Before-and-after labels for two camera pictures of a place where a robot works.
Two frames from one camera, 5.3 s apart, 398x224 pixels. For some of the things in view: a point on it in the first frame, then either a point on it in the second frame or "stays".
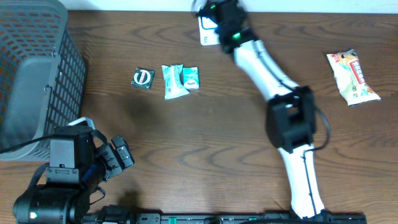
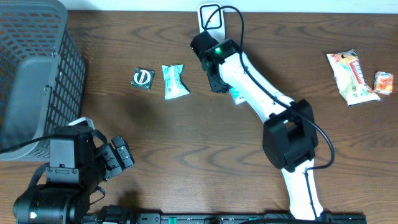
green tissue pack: x=191 y=78 to x=237 y=98
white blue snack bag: x=346 y=68 stays
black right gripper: x=219 y=24 to x=216 y=86
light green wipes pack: x=173 y=86 stays
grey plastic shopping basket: x=42 y=76 stays
